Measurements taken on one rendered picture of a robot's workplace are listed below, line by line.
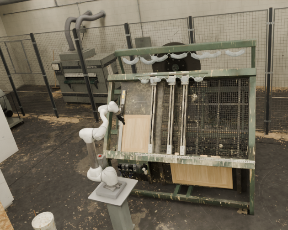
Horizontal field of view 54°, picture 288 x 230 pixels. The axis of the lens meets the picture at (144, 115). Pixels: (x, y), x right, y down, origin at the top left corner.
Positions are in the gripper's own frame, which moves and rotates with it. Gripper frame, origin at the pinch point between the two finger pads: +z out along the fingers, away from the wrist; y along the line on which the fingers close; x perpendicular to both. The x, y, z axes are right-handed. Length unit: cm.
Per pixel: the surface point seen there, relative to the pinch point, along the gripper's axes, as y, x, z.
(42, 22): 678, -390, 47
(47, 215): 68, 150, 50
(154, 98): -24, -53, -1
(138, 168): -22, 35, 58
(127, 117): 14.3, -20.3, 15.1
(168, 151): -63, 2, 43
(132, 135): -0.3, -1.0, 31.2
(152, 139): -35.1, -2.9, 32.7
